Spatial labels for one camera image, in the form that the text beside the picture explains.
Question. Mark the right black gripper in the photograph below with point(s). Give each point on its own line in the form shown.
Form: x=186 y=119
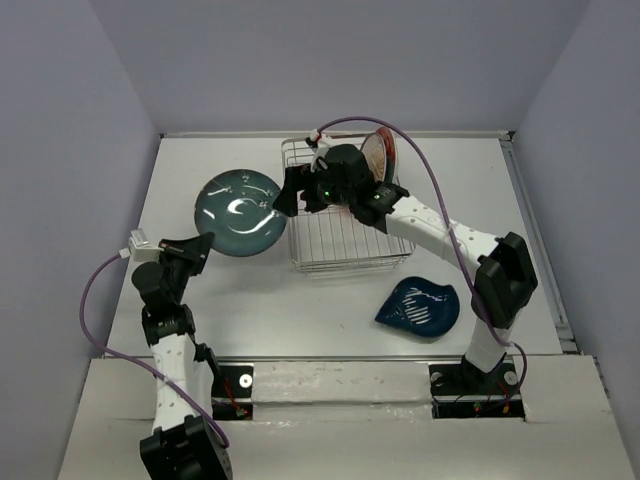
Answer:
x=296 y=178

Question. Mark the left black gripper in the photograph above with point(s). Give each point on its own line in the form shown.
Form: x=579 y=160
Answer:
x=192 y=250

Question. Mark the dark teal blossom plate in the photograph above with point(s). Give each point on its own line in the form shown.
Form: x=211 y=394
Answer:
x=236 y=207

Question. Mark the white plate orange sunburst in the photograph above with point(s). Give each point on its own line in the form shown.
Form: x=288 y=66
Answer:
x=374 y=151

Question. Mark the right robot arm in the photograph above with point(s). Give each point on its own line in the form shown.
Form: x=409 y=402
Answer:
x=499 y=271

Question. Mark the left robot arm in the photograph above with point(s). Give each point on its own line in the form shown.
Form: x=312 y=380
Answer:
x=185 y=442

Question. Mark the navy blue shell dish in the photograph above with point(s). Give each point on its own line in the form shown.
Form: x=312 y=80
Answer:
x=420 y=308

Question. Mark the red and teal floral plate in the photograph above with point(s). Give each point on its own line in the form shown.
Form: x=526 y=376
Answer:
x=391 y=154

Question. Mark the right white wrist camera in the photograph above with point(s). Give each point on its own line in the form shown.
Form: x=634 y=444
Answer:
x=319 y=145

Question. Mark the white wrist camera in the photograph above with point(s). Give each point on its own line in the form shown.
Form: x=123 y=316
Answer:
x=319 y=145
x=140 y=249

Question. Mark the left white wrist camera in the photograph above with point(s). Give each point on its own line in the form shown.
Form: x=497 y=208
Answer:
x=140 y=249

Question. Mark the silver wire dish rack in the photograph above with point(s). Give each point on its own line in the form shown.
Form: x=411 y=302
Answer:
x=334 y=242

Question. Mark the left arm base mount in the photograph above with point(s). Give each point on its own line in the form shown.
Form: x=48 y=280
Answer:
x=232 y=392

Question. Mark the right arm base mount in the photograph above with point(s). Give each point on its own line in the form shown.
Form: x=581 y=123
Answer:
x=455 y=396

